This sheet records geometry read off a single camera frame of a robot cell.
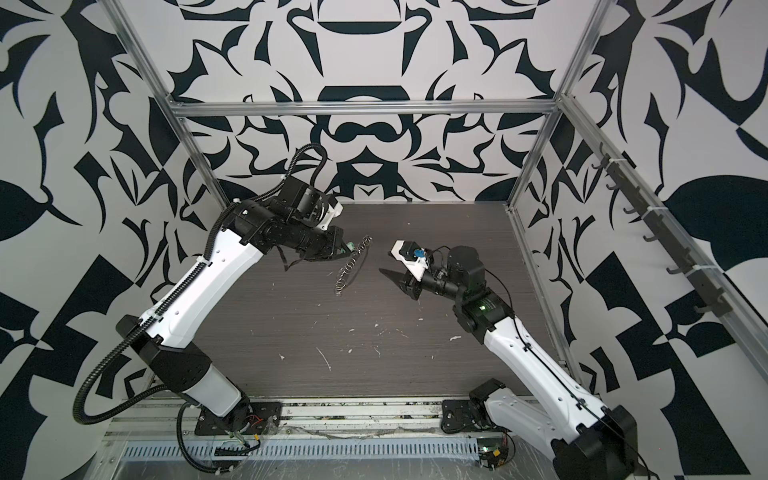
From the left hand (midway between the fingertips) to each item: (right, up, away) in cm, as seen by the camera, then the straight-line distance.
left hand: (351, 246), depth 69 cm
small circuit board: (+33, -48, +2) cm, 59 cm away
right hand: (+9, -3, -1) cm, 9 cm away
